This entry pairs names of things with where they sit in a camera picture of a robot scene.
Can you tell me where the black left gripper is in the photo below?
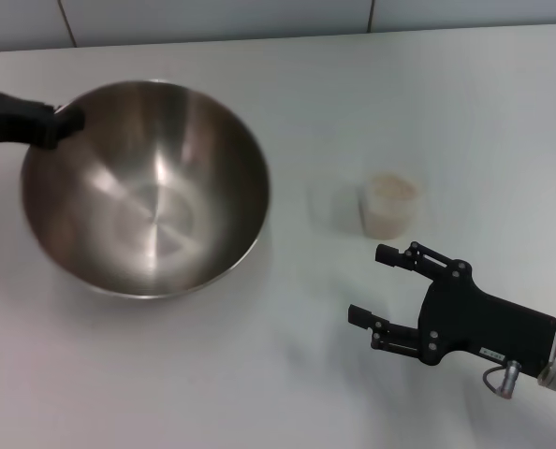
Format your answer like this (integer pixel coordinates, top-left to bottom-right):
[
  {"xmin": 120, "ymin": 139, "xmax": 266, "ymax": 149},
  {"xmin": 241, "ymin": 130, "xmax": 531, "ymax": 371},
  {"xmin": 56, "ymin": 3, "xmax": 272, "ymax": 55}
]
[{"xmin": 0, "ymin": 90, "xmax": 86, "ymax": 152}]

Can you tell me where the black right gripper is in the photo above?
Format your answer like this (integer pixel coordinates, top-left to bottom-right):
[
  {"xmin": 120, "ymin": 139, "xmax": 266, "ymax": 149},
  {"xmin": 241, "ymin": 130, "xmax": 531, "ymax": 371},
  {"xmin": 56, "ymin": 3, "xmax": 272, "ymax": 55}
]
[{"xmin": 346, "ymin": 240, "xmax": 556, "ymax": 380}]

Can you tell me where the clear plastic cup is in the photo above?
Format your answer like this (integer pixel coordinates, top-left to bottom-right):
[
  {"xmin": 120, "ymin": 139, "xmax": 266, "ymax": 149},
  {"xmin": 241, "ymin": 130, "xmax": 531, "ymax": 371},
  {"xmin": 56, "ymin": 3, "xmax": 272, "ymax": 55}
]
[{"xmin": 358, "ymin": 171, "xmax": 423, "ymax": 241}]

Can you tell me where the stainless steel mixing bowl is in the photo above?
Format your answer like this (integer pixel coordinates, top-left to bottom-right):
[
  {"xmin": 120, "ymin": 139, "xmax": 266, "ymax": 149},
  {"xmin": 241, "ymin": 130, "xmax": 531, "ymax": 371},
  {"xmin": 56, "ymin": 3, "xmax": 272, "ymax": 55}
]
[{"xmin": 20, "ymin": 79, "xmax": 272, "ymax": 301}]

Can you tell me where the right gripper cable with plug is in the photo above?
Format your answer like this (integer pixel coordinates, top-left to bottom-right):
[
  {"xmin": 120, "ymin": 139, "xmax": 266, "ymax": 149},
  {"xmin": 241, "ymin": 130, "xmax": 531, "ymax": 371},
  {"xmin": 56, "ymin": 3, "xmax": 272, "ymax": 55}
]
[{"xmin": 482, "ymin": 358, "xmax": 523, "ymax": 399}]

